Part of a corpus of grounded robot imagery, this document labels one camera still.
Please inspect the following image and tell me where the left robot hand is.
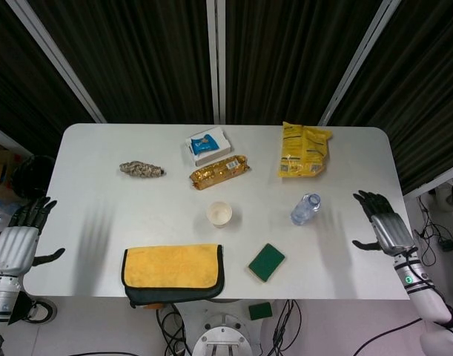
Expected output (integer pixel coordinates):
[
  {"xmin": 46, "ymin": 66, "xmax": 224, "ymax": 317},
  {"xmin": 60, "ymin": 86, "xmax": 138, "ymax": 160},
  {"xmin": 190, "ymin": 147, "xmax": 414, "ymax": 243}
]
[{"xmin": 0, "ymin": 196, "xmax": 66, "ymax": 277}]

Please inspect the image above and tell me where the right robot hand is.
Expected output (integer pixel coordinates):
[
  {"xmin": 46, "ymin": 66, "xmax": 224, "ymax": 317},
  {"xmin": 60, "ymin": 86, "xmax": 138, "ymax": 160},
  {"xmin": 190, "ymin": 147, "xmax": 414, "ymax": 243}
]
[{"xmin": 351, "ymin": 190, "xmax": 414, "ymax": 257}]

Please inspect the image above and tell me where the transparent plastic water bottle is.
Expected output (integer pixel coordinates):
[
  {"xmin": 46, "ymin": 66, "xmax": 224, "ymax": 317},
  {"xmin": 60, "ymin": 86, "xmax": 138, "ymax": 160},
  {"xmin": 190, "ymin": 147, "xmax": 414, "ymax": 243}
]
[{"xmin": 289, "ymin": 192, "xmax": 322, "ymax": 226}]

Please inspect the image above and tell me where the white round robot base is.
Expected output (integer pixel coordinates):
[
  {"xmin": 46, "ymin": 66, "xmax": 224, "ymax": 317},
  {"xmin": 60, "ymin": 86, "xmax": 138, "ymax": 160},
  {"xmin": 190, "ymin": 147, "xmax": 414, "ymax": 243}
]
[{"xmin": 191, "ymin": 307, "xmax": 262, "ymax": 356}]

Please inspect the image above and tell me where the white paper cup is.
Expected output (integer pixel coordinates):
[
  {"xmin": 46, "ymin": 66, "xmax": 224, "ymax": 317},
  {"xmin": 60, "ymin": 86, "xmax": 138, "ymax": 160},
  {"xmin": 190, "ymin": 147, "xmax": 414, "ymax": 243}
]
[{"xmin": 206, "ymin": 201, "xmax": 234, "ymax": 228}]

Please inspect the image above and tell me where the black helmet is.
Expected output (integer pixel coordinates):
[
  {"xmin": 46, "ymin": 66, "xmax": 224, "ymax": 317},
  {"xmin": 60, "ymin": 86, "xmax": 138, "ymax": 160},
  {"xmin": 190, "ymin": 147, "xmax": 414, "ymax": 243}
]
[{"xmin": 10, "ymin": 154, "xmax": 56, "ymax": 200}]

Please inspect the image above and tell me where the yellow snack bag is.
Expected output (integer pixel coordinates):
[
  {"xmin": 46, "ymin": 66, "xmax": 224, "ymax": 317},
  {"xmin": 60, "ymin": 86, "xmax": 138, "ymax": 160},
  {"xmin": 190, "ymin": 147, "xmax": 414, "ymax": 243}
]
[{"xmin": 277, "ymin": 121, "xmax": 333, "ymax": 179}]

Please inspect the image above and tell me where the green and yellow sponge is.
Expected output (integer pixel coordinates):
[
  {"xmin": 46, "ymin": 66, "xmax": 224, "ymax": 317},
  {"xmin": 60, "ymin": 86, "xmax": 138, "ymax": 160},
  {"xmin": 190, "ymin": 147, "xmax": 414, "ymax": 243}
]
[{"xmin": 247, "ymin": 243, "xmax": 286, "ymax": 285}]

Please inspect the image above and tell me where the yellow cloth with dark edge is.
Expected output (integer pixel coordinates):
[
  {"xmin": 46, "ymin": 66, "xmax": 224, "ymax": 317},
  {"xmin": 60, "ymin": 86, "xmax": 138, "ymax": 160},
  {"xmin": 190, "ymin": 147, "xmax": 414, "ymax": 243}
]
[{"xmin": 120, "ymin": 243, "xmax": 225, "ymax": 309}]

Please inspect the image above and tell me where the gold foil snack package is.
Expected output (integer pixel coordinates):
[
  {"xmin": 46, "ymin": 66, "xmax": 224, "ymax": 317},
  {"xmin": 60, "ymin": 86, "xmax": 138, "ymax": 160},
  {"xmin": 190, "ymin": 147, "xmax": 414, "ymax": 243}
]
[{"xmin": 189, "ymin": 154, "xmax": 252, "ymax": 191}]

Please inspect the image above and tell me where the white cardboard box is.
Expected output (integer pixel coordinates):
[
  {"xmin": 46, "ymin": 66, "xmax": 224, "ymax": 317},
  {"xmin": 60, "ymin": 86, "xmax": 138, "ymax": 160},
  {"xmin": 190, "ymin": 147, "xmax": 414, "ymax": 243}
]
[{"xmin": 185, "ymin": 126, "xmax": 234, "ymax": 167}]

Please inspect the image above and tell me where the blue snack packet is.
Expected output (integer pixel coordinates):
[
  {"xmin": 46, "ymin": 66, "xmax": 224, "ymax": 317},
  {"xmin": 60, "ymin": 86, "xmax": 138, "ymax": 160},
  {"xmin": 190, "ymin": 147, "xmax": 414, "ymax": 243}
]
[{"xmin": 190, "ymin": 133, "xmax": 219, "ymax": 155}]

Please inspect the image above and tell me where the black pleated curtain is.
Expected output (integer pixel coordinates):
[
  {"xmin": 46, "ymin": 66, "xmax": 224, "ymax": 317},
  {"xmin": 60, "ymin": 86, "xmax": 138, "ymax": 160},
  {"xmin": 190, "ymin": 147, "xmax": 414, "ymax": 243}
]
[{"xmin": 0, "ymin": 0, "xmax": 453, "ymax": 196}]

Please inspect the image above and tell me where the black floor cable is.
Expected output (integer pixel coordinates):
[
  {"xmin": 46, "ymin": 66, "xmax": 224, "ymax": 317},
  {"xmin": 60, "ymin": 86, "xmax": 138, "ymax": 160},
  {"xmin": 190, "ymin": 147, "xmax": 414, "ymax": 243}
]
[{"xmin": 414, "ymin": 192, "xmax": 453, "ymax": 268}]

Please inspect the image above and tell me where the black cable bundle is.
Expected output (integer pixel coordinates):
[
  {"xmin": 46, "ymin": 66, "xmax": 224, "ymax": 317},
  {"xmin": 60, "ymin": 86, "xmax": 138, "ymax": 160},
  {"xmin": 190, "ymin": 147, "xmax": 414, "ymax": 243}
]
[
  {"xmin": 155, "ymin": 302, "xmax": 192, "ymax": 356},
  {"xmin": 270, "ymin": 299, "xmax": 305, "ymax": 356}
]

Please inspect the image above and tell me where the white frame post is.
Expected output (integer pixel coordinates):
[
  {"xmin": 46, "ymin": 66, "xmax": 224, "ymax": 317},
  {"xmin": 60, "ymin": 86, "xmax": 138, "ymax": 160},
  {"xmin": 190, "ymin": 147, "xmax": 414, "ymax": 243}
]
[
  {"xmin": 10, "ymin": 0, "xmax": 108, "ymax": 124},
  {"xmin": 317, "ymin": 0, "xmax": 402, "ymax": 126},
  {"xmin": 206, "ymin": 0, "xmax": 227, "ymax": 125}
]

